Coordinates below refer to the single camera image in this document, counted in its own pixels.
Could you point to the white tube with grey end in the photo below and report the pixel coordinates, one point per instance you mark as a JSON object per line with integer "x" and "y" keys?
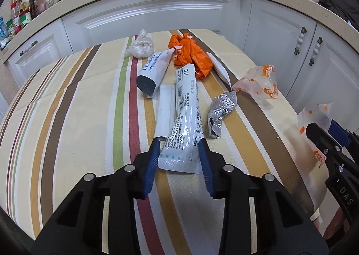
{"x": 154, "y": 72}

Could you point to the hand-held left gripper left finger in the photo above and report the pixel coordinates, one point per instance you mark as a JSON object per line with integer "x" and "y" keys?
{"x": 151, "y": 165}

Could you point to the clear plastic bag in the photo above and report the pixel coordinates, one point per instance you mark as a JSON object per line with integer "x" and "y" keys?
{"x": 138, "y": 47}

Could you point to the silver foil wrapper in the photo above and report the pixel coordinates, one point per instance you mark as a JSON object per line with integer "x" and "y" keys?
{"x": 220, "y": 109}

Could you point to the clear orange-printed wrapper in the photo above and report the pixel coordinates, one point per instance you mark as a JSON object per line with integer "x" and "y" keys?
{"x": 311, "y": 120}
{"x": 260, "y": 83}

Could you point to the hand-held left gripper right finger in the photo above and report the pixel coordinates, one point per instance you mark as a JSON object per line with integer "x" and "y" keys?
{"x": 206, "y": 170}

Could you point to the orange plastic bag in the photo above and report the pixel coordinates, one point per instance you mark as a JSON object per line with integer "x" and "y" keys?
{"x": 193, "y": 58}

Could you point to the white cabinet drawer front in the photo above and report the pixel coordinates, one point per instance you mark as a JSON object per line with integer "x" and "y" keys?
{"x": 154, "y": 19}

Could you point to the striped tablecloth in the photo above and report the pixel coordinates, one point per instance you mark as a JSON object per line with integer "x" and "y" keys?
{"x": 84, "y": 120}

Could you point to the group of seasoning bottles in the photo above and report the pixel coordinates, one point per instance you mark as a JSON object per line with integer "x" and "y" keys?
{"x": 28, "y": 11}

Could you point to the white flat paper sleeve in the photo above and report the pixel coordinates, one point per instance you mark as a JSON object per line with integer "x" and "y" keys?
{"x": 164, "y": 109}

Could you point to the white cabinet door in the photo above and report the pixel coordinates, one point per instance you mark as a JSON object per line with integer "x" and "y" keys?
{"x": 42, "y": 55}
{"x": 274, "y": 36}
{"x": 336, "y": 75}

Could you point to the white paper wrapper strip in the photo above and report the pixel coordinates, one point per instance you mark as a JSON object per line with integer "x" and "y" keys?
{"x": 221, "y": 71}

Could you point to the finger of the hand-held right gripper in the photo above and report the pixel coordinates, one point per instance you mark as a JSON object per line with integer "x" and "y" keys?
{"x": 338, "y": 131}
{"x": 319, "y": 138}

